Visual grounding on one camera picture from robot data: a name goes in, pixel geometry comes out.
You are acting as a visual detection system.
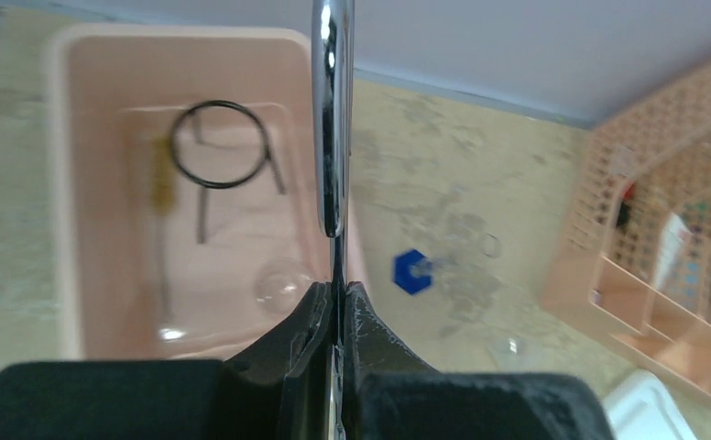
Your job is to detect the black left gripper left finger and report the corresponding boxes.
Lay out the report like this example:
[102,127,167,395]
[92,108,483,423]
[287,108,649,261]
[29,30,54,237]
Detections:
[0,282,332,439]

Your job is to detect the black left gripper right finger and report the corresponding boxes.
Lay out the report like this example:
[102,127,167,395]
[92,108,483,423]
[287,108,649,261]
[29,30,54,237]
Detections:
[342,282,614,439]

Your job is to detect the graduated cylinder blue base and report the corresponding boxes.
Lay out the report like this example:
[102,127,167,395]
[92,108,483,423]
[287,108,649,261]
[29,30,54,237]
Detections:
[392,233,506,297]

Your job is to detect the black wire tripod ring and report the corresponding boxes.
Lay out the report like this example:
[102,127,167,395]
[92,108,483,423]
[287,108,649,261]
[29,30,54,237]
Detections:
[168,100,288,246]

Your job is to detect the brown bristle tube brush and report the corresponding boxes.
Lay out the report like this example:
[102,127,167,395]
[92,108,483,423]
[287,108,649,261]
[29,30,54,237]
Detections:
[150,137,177,321]

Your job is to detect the metal crucible tongs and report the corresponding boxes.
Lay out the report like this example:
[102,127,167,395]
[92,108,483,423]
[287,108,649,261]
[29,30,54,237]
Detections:
[311,0,355,439]

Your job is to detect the pink plastic bin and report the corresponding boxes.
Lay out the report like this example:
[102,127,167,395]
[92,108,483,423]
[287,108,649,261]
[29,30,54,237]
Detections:
[42,23,369,362]

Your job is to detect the white plastic lid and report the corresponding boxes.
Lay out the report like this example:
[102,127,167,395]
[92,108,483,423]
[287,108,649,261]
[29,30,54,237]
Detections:
[602,369,698,440]

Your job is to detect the pink four-slot file organizer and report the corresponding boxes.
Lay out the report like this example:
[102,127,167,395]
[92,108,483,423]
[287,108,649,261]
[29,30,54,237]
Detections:
[541,60,711,401]

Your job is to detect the red black marker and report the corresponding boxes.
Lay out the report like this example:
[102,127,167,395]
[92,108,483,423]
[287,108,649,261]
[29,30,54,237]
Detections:
[615,182,636,230]

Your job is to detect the white instruction box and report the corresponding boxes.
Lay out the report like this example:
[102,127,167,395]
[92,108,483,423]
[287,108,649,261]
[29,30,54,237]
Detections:
[651,213,694,290]

